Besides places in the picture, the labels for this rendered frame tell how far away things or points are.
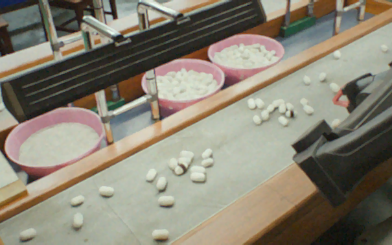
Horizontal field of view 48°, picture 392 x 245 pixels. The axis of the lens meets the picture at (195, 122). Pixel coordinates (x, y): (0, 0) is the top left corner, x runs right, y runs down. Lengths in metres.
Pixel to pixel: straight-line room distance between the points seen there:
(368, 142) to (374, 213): 1.52
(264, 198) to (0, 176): 0.63
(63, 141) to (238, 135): 0.49
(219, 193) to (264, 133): 0.26
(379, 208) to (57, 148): 1.42
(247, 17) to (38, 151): 0.67
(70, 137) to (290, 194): 0.64
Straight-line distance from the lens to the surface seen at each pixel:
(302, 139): 0.68
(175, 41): 0.94
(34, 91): 0.83
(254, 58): 1.59
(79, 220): 1.01
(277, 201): 0.99
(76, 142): 1.28
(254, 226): 0.94
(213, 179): 1.08
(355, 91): 1.08
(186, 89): 1.41
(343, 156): 0.59
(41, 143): 1.31
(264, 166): 1.11
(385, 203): 2.16
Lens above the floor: 1.48
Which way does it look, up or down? 36 degrees down
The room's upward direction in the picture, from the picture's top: 4 degrees counter-clockwise
